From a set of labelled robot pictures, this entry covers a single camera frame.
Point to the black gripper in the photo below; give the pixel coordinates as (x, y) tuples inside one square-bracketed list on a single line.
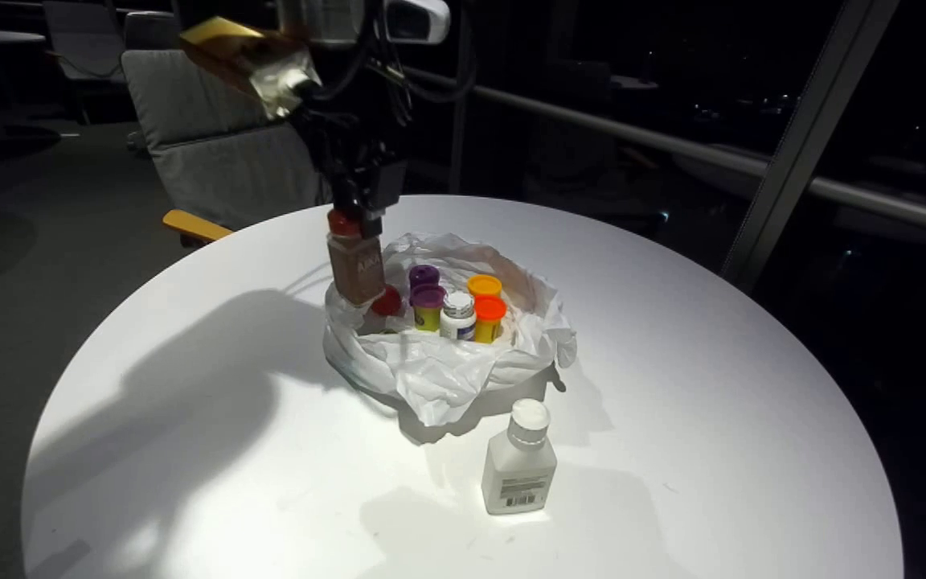
[(353, 121)]

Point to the red lid spice jar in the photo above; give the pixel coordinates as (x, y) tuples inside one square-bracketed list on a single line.
[(353, 264)]

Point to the purple lid play-doh can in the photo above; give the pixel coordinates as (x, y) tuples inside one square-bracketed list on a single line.
[(423, 275), (425, 302)]

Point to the small grey lid pill bottle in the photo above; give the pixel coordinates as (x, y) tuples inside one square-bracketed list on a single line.
[(456, 316)]

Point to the orange-red lid play-doh can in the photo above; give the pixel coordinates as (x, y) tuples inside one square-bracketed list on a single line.
[(489, 316)]

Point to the white square plastic bottle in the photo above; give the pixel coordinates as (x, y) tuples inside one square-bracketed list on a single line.
[(519, 462)]

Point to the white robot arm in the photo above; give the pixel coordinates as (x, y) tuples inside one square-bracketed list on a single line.
[(368, 26)]

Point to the red round object in bag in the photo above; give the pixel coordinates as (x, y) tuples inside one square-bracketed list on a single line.
[(390, 302)]

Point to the yellow-orange lid play-doh can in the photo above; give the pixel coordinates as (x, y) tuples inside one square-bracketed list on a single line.
[(484, 284)]

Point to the grey armchair wooden arms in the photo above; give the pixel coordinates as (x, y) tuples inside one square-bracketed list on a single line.
[(218, 159)]

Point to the white plastic bag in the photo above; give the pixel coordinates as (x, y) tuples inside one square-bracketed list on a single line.
[(433, 375)]

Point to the metal window railing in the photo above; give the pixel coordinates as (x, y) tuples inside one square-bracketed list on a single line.
[(832, 189)]

